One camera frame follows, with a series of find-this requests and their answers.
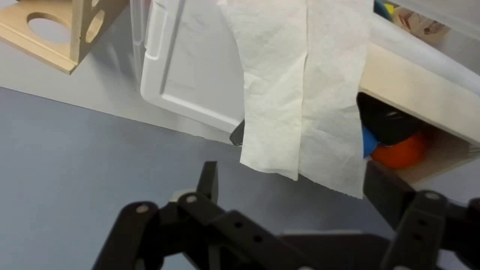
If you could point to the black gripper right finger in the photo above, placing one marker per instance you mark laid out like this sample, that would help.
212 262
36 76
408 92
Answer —
425 226

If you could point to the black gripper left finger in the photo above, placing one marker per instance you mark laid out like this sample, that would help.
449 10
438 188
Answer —
150 241

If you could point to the white paper towel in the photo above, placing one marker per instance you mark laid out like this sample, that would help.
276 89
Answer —
300 100

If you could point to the wooden shape sorter cube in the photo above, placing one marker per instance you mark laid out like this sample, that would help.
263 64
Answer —
30 40

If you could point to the orange and blue toy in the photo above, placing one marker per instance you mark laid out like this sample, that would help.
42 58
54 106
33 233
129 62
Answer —
399 152

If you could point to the blue toy piece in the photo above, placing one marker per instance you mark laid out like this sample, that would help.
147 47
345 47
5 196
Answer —
369 143

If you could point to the black toy piece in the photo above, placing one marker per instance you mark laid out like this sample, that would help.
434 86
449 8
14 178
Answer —
390 122

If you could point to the white plastic bin lid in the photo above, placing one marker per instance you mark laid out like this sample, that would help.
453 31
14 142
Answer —
200 65

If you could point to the clear plastic storage bin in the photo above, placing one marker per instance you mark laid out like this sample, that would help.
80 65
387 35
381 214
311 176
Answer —
135 40

